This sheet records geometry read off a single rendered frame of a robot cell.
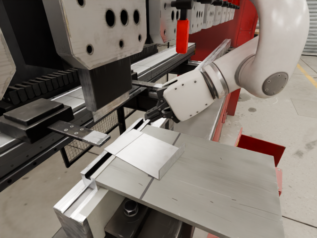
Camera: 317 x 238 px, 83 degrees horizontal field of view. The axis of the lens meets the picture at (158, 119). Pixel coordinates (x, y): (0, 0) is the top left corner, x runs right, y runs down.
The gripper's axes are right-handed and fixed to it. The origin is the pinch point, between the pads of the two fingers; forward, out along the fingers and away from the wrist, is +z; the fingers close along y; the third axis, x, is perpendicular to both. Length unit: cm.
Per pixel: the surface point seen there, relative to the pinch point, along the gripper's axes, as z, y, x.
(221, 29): -80, -41, -181
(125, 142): 5.2, 3.2, 10.7
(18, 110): 24.8, 18.3, 1.1
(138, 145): 3.0, 1.9, 11.9
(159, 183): 0.2, 0.1, 21.3
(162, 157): -0.9, -0.3, 15.7
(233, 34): -89, -51, -174
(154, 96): 5, -16, -48
